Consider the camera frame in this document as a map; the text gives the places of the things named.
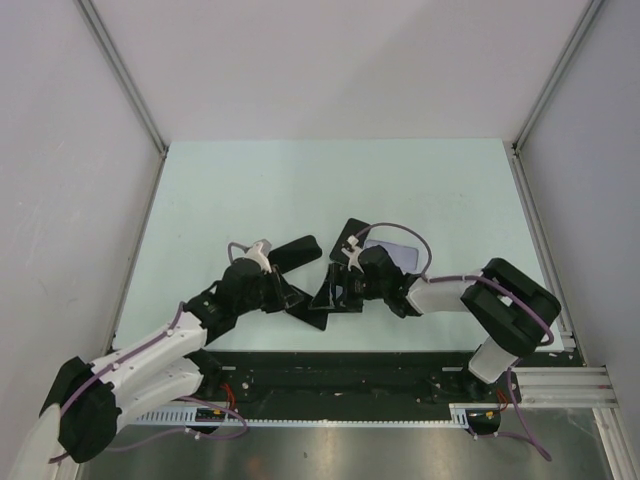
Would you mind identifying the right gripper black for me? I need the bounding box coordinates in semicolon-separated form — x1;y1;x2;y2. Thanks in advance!
309;262;387;313

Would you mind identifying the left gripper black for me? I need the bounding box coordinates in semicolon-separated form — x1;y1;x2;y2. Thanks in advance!
235;264;303;315

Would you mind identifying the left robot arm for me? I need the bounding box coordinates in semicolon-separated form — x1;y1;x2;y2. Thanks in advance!
45;259;305;463

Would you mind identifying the black phone case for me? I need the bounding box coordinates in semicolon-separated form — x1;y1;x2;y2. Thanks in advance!
268;235;323;274

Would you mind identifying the white cable duct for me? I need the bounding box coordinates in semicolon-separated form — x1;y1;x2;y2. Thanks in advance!
131;402;500;429

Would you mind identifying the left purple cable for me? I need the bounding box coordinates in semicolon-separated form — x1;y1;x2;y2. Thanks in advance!
47;241;249;466

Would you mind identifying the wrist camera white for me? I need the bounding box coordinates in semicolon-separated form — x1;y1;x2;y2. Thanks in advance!
341;235;364;272
244;239;272;273

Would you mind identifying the purple phone case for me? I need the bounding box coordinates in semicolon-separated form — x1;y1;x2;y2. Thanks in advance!
364;240;419;273

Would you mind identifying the green-edged black phone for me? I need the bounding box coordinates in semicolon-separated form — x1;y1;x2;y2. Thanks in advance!
329;218;370;265

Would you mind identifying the aluminium frame post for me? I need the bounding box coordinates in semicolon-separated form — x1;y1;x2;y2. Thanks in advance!
73;0;168;158
511;0;608;155

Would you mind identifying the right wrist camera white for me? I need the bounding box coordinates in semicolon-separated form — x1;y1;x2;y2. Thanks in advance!
341;235;364;272

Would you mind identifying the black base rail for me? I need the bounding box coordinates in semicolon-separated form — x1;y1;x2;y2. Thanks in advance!
112;349;524;421

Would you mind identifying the right aluminium frame post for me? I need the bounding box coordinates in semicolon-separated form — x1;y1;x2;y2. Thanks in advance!
511;0;608;155

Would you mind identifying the white-edged black phone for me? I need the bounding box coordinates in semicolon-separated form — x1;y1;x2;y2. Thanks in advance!
286;300;329;331

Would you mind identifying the left aluminium frame post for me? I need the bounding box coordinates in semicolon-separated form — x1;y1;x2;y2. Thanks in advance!
73;0;168;158

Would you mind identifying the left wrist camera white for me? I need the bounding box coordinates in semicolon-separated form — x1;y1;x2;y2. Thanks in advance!
244;239;272;273

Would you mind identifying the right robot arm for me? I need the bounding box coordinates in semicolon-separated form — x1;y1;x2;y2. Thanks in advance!
309;246;561;401

